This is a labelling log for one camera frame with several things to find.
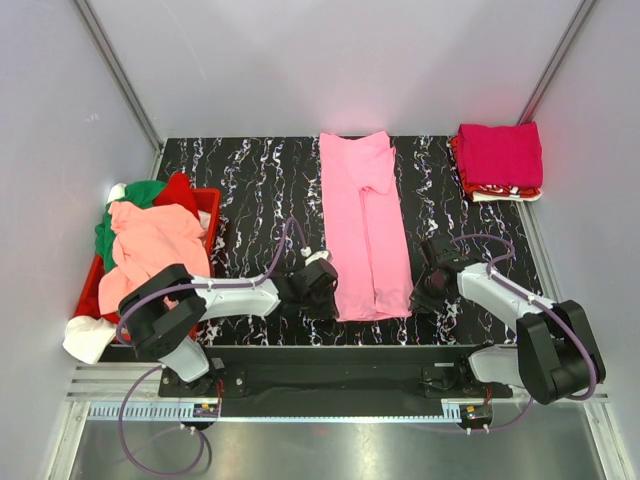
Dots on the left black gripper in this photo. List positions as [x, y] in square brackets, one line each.
[329, 310]

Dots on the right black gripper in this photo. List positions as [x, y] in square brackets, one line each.
[419, 302]

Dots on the pink t shirt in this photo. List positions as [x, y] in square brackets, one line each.
[364, 228]

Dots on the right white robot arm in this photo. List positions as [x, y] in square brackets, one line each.
[555, 355]

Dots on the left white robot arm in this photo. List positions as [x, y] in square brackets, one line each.
[160, 315]

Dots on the black marble pattern mat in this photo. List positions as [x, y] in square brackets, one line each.
[271, 199]

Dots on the folded red white t shirt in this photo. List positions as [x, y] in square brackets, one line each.
[486, 193]

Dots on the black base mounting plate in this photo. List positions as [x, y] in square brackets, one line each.
[430, 371]

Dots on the red plastic bin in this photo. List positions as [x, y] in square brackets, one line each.
[208, 206]

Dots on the folded magenta t shirt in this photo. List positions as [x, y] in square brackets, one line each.
[504, 155]

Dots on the red t shirt in bin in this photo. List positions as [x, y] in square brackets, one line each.
[178, 191]

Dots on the salmon t shirt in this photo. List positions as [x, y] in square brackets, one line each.
[147, 241]

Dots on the green t shirt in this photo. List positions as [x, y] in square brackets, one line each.
[141, 194]

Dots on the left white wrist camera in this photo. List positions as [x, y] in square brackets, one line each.
[313, 255]

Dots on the white cable duct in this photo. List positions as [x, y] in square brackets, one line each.
[234, 411]

